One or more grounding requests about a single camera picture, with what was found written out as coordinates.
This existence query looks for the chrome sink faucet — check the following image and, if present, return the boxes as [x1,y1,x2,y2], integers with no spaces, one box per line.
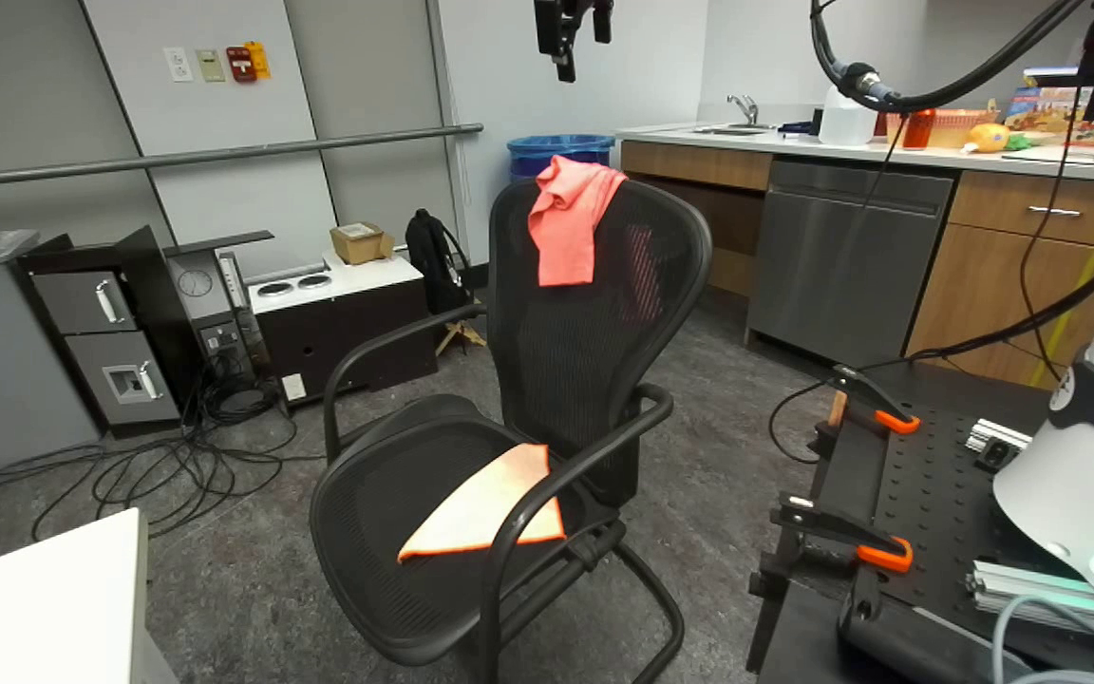
[722,92,769,132]

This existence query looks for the black object beside sink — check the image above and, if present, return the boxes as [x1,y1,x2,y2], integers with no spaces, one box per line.
[774,111,826,142]

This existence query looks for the white table with grey legs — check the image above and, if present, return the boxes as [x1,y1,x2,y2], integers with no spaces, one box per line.
[0,505,183,684]

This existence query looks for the white plastic jug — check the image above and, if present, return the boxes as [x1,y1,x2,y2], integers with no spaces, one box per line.
[822,73,887,143]

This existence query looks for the orange container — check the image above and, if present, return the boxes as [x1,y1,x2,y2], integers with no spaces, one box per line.
[922,105,999,152]

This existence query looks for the black backpack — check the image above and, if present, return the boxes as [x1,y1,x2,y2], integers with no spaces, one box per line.
[402,205,482,320]

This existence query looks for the thin black looped cable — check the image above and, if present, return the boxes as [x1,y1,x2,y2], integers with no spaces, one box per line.
[763,375,837,467]

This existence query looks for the low white-topped bench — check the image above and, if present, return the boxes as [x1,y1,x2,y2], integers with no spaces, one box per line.
[240,248,445,410]

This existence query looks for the black mesh office chair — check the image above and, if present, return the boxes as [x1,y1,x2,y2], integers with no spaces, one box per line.
[307,175,720,684]

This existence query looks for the blue recycling bin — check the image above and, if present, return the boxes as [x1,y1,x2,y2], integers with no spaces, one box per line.
[504,132,618,185]

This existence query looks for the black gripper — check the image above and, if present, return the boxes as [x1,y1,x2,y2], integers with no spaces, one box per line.
[531,0,617,87]

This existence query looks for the wooden counter cabinet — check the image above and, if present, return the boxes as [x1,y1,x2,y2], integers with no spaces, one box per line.
[618,120,1094,394]

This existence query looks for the red cup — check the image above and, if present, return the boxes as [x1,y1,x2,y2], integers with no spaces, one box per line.
[901,105,942,152]

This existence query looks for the silver aluminium rail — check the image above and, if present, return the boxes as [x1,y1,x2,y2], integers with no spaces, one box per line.
[964,555,1094,643]

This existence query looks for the black orange-handled bar clamp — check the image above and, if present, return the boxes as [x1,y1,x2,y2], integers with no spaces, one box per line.
[822,366,928,441]
[773,494,918,583]

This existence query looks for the yellow fruit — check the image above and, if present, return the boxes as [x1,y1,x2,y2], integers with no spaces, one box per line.
[964,120,1013,157]

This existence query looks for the dark filing cabinet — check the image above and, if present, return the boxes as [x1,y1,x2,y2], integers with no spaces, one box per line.
[19,223,197,434]

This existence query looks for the black floor cable bundle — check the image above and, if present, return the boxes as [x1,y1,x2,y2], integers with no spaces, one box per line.
[0,403,303,548]

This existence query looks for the grey corrugated hose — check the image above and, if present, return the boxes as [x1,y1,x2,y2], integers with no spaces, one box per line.
[983,593,1094,684]

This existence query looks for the black perforated robot table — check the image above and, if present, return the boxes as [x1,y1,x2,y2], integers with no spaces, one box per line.
[745,357,1094,684]

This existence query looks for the orange seat cushion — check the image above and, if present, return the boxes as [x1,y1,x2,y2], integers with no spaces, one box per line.
[393,438,573,567]

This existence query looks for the grey wall handrail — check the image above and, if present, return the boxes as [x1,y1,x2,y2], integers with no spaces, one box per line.
[0,120,488,194]

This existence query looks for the grey metal cabinet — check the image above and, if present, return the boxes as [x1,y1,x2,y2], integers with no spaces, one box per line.
[0,223,104,472]

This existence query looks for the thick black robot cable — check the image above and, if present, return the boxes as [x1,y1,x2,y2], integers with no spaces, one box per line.
[804,0,1089,118]

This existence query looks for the black hand truck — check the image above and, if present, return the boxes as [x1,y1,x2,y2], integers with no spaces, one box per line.
[162,229,288,429]

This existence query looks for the small cardboard box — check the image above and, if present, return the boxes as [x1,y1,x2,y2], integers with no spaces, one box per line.
[331,222,397,266]

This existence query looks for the orange sweatshirt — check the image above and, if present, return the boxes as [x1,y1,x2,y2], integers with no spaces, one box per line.
[523,152,631,294]

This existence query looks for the stainless steel dishwasher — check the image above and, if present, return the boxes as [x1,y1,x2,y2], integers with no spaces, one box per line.
[745,157,960,374]

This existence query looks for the red fire alarm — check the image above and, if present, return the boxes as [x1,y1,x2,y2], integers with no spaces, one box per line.
[224,37,274,87]

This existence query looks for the small grey metal block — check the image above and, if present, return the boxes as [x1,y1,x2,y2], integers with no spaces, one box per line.
[960,415,1032,467]

